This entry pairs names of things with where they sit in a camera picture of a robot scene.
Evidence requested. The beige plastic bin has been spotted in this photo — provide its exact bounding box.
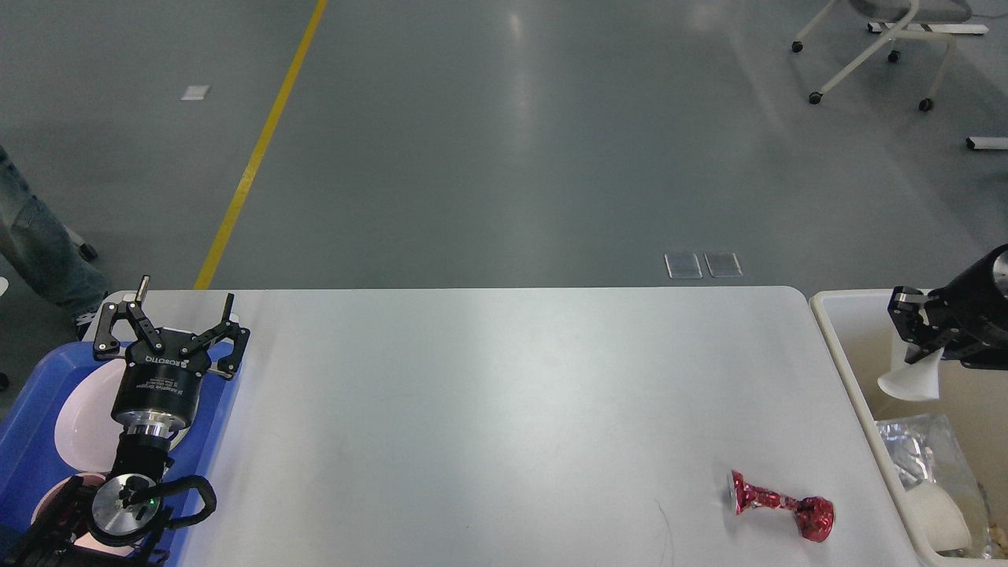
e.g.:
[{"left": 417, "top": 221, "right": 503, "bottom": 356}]
[{"left": 810, "top": 290, "right": 1007, "bottom": 566}]

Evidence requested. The light green plate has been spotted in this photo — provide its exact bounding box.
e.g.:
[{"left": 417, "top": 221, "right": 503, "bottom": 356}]
[{"left": 169, "top": 411, "right": 198, "bottom": 452}]

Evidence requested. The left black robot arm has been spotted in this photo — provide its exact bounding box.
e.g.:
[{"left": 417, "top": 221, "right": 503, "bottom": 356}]
[{"left": 2, "top": 276, "right": 250, "bottom": 566}]

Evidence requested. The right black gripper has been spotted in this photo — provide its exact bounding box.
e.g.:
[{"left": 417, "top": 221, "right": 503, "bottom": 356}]
[{"left": 887, "top": 244, "right": 1007, "bottom": 371}]

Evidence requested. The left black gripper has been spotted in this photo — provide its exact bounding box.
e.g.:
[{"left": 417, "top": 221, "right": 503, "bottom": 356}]
[{"left": 93, "top": 275, "right": 251, "bottom": 434}]

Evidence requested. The foil sheet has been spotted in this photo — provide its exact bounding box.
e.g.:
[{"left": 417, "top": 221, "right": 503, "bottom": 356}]
[{"left": 875, "top": 413, "right": 992, "bottom": 559}]

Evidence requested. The white chair base left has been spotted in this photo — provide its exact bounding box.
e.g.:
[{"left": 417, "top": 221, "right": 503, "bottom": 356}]
[{"left": 64, "top": 226, "right": 98, "bottom": 262}]

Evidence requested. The person leg with sneaker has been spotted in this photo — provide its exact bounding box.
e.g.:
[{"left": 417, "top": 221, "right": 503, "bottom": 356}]
[{"left": 1, "top": 148, "right": 109, "bottom": 341}]

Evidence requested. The pink plate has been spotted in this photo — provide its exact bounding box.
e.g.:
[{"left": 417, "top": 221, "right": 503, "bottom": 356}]
[{"left": 54, "top": 358, "right": 190, "bottom": 471}]

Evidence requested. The brown paper ball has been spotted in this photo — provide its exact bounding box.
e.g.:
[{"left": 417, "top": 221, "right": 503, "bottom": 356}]
[{"left": 986, "top": 506, "right": 1007, "bottom": 559}]

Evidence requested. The pink ribbed mug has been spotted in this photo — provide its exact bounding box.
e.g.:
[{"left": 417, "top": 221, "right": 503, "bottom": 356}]
[{"left": 31, "top": 470, "right": 143, "bottom": 557}]

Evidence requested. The red foil wrapper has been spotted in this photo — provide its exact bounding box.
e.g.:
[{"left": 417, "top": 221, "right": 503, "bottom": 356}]
[{"left": 728, "top": 469, "right": 836, "bottom": 543}]

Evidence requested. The white rolling chair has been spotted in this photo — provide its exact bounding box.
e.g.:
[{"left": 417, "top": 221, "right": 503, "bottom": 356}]
[{"left": 807, "top": 1, "right": 973, "bottom": 113}]

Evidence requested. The blue plastic tray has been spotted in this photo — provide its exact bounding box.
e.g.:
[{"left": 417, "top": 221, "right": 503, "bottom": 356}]
[{"left": 2, "top": 342, "right": 241, "bottom": 566}]

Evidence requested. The white bar on floor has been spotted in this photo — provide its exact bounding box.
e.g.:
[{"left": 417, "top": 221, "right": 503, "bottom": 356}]
[{"left": 965, "top": 135, "right": 1008, "bottom": 151}]

